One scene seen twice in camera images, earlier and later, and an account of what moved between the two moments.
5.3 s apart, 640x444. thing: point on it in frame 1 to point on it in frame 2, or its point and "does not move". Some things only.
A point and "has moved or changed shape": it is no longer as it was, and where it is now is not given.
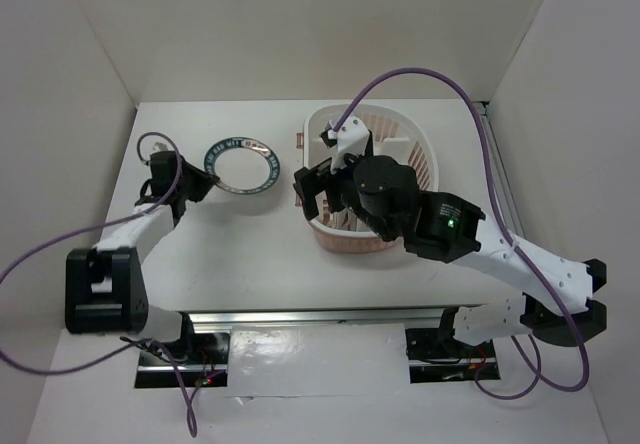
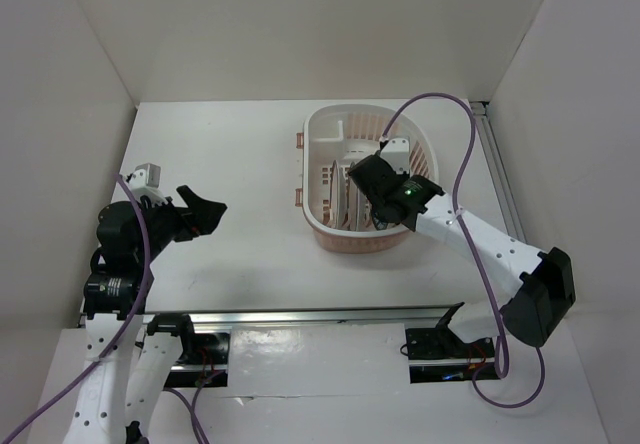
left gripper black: x=205 y=180 to x=200 y=217
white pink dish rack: x=400 y=132 does not move
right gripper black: x=318 y=177 to x=403 y=177
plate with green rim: x=242 y=164 has moved or changed shape
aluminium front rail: x=220 y=322 does not move
